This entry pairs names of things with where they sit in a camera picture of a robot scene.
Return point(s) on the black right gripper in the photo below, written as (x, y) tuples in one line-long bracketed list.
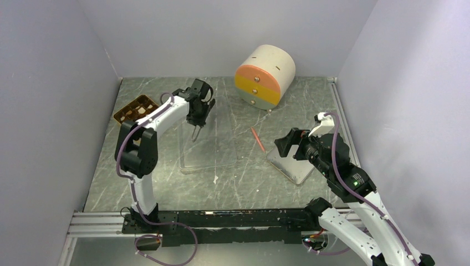
[(295, 136)]

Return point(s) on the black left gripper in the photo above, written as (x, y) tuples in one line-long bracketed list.
[(200, 121)]

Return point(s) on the black metal tongs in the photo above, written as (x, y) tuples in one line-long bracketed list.
[(195, 133)]

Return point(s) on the silver tin lid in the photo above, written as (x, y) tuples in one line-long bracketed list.
[(294, 170)]

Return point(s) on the gold chocolate tin box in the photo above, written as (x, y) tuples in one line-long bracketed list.
[(136, 109)]

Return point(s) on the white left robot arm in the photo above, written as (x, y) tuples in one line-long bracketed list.
[(137, 147)]

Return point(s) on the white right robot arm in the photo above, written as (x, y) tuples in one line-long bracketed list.
[(381, 242)]

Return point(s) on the red pen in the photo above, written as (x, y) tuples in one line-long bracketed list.
[(256, 137)]

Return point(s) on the clear plastic tray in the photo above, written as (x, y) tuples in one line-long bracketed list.
[(214, 146)]

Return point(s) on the round pastel drawer cabinet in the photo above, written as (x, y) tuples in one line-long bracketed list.
[(265, 76)]

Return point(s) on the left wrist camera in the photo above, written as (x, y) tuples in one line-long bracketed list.
[(202, 90)]

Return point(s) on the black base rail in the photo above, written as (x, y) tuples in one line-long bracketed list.
[(286, 225)]

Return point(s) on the aluminium frame rail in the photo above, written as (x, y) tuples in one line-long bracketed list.
[(90, 225)]

